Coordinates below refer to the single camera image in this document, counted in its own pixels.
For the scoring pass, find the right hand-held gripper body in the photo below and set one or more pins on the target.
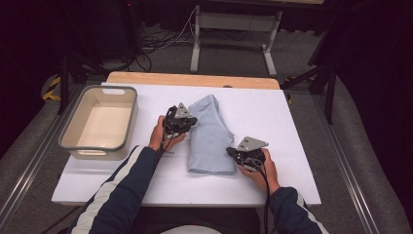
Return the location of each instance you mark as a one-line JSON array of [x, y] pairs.
[[251, 143]]

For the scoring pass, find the white foam board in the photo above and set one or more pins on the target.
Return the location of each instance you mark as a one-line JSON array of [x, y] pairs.
[[195, 188]]

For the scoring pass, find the person's right hand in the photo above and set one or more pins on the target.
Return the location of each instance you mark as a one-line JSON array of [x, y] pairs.
[[268, 177]]

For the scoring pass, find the grey metal frame desk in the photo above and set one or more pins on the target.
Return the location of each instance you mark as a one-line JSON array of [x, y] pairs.
[[233, 21]]

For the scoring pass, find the yellow black hazard tape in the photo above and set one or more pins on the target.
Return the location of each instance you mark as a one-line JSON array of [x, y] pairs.
[[52, 94]]

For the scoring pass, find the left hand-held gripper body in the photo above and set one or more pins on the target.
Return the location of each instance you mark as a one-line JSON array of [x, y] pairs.
[[181, 112]]

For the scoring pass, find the aluminium floor rail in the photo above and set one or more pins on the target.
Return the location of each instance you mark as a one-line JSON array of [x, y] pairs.
[[32, 162], [344, 169]]

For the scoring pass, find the beige plastic basket grey rim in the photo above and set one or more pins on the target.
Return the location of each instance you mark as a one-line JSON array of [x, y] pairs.
[[104, 126]]

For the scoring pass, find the person's left hand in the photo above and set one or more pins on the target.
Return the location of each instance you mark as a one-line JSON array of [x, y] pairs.
[[157, 136]]

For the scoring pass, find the black metal stand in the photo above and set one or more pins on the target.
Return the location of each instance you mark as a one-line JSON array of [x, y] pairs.
[[64, 84], [330, 97]]

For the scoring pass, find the light blue tank top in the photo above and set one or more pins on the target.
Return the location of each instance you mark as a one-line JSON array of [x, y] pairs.
[[209, 143]]

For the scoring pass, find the black curtain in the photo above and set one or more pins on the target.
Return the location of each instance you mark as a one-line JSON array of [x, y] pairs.
[[380, 81], [22, 65]]

